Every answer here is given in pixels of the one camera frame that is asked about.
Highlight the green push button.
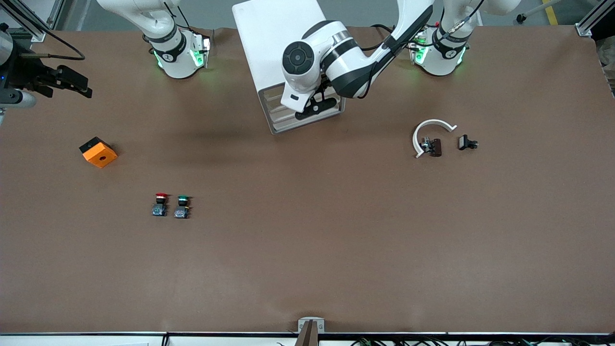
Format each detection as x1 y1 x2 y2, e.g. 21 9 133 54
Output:
173 195 192 220

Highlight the orange box with hole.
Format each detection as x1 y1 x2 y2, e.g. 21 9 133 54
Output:
79 136 118 169

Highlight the grey pole with black foot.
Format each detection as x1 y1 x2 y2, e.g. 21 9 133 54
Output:
517 0 566 23

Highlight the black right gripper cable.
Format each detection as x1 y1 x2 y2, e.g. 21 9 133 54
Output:
4 23 87 62

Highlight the aluminium frame profile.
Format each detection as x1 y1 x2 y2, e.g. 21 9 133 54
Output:
576 0 607 37
0 0 66 42

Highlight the black left base cable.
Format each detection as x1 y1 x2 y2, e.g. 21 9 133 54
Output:
360 23 415 51

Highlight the black base cable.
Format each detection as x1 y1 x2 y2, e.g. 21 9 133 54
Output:
161 2 194 32
360 23 415 51

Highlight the white curved ring piece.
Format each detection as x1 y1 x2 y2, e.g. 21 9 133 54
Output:
412 119 457 159

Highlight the black right base cable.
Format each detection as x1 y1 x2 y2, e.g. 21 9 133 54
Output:
161 2 194 32

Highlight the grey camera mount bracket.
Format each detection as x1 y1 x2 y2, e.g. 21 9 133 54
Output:
297 317 325 346

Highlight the white table edge rail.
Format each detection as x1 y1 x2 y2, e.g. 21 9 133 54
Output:
0 332 615 346

